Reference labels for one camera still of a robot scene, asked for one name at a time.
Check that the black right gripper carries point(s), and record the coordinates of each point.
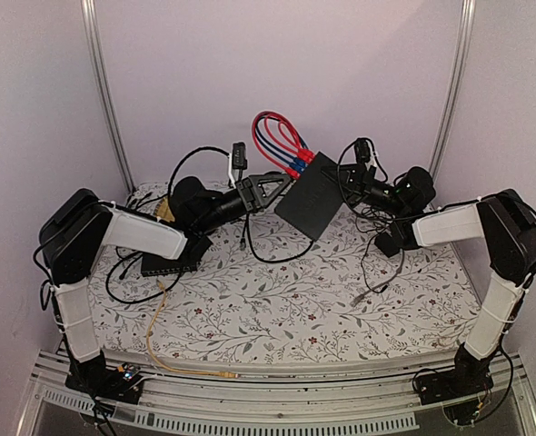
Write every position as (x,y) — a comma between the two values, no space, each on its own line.
(358,183)

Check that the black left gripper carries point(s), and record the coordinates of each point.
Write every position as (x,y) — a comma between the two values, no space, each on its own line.
(247,189)

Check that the black network switch box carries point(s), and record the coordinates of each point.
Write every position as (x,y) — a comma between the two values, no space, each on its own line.
(313,200)

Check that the black ethernet cable teal boot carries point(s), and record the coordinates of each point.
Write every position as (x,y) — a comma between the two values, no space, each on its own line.
(272,240)

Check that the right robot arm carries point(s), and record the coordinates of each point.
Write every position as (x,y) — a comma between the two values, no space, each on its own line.
(504,223)

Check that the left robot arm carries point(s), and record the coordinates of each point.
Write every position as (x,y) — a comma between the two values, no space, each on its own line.
(72,242)

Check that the black power adapter brick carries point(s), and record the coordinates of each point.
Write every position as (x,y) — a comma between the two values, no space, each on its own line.
(387,246)

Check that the floral patterned table cloth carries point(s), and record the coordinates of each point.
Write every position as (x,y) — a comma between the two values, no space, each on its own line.
(343,301)

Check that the yellow woven mat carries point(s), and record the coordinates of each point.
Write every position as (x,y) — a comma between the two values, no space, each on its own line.
(163,211)

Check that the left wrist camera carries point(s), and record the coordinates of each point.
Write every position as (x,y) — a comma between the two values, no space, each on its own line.
(237,163)

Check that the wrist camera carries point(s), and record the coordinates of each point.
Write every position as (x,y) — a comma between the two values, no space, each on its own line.
(414,191)
(237,163)

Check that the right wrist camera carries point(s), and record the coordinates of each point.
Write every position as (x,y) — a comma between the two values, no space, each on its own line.
(414,191)

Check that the right aluminium frame post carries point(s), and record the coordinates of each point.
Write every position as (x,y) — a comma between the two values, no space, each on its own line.
(461,53)

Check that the aluminium frame post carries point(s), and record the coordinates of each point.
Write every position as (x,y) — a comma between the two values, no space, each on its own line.
(461,53)
(95,49)

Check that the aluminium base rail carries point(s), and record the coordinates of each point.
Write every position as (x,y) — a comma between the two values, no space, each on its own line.
(344,398)

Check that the left aluminium frame post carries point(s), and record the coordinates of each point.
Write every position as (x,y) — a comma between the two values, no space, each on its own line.
(95,49)

